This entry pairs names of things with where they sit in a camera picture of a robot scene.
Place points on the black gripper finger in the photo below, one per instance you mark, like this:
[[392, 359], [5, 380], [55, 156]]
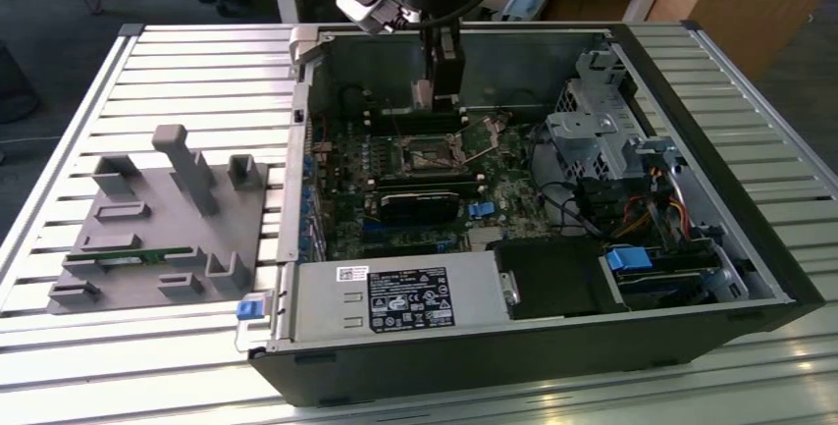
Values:
[[449, 76], [428, 52]]

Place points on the silver CPU chip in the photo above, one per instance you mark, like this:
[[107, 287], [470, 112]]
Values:
[[422, 96]]

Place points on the black RAM slot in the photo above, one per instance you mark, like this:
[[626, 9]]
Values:
[[400, 125], [393, 112], [426, 179], [426, 188]]

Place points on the CPU socket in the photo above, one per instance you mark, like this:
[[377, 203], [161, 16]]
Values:
[[433, 155]]

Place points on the perforated metal drive cage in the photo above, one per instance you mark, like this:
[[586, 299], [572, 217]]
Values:
[[577, 135]]

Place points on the green motherboard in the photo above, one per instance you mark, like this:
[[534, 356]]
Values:
[[517, 189]]

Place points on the black graphics card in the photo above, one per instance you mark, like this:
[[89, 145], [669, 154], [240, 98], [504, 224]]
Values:
[[420, 209]]

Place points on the blue board connector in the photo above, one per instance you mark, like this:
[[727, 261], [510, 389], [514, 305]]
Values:
[[481, 209]]

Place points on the silver finned heatsink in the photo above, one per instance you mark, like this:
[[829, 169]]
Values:
[[488, 237]]

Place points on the black plastic shroud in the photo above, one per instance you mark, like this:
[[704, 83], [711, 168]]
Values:
[[557, 278]]

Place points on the blue disk carrier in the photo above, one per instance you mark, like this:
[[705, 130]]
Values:
[[629, 260]]

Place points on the wooden cabinet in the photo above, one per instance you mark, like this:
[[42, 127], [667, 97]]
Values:
[[753, 3]]

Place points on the silver power supply unit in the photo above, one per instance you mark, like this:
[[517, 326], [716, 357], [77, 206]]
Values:
[[328, 307]]

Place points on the grey parts rack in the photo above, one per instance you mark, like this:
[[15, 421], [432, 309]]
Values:
[[170, 228]]

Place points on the blue case latch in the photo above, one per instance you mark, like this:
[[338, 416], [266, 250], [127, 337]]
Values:
[[250, 310]]

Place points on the green RAM stick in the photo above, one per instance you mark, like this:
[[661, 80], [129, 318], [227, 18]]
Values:
[[154, 254]]

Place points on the black PC case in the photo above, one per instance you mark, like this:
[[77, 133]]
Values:
[[458, 371]]

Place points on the black rounded floor object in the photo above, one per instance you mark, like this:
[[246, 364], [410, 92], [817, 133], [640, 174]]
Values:
[[14, 91]]

